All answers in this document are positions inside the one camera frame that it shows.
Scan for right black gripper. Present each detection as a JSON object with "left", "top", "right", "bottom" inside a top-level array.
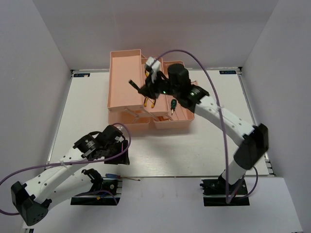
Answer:
[{"left": 138, "top": 71, "right": 180, "bottom": 100}]

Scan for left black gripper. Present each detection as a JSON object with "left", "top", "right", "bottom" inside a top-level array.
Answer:
[{"left": 104, "top": 139, "right": 130, "bottom": 164}]

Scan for blue red handled screwdriver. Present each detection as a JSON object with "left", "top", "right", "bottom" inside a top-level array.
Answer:
[{"left": 105, "top": 173, "right": 140, "bottom": 181}]

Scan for yellow black pliers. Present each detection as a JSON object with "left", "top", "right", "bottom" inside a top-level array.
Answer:
[{"left": 143, "top": 70, "right": 156, "bottom": 109}]

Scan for pink plastic toolbox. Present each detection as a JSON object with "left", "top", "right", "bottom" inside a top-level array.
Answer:
[{"left": 107, "top": 49, "right": 195, "bottom": 131}]

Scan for stubby green screwdriver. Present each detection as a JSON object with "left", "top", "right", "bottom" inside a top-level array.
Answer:
[{"left": 171, "top": 99, "right": 177, "bottom": 115}]

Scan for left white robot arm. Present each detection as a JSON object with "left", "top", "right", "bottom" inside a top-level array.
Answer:
[{"left": 11, "top": 123, "right": 131, "bottom": 226}]

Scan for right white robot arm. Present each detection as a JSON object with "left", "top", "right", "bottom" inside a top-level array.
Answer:
[{"left": 129, "top": 64, "right": 269, "bottom": 194}]

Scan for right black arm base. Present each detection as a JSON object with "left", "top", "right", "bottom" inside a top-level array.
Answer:
[{"left": 200, "top": 179, "right": 250, "bottom": 207}]

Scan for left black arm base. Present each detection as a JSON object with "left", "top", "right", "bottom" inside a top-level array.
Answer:
[{"left": 70, "top": 169, "right": 122, "bottom": 206}]

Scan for left blue table label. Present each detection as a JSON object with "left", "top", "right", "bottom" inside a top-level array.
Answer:
[{"left": 73, "top": 73, "right": 90, "bottom": 78}]

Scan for blue table label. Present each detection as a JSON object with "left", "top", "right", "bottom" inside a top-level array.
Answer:
[
  {"left": 219, "top": 70, "right": 237, "bottom": 75},
  {"left": 73, "top": 73, "right": 90, "bottom": 78}
]

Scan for right blue table label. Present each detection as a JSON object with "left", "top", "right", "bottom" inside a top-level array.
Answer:
[{"left": 219, "top": 70, "right": 237, "bottom": 75}]

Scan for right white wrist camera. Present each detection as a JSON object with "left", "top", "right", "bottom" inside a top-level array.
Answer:
[{"left": 144, "top": 57, "right": 161, "bottom": 83}]

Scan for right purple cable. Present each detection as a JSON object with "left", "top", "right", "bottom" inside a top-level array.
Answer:
[{"left": 155, "top": 50, "right": 259, "bottom": 204}]

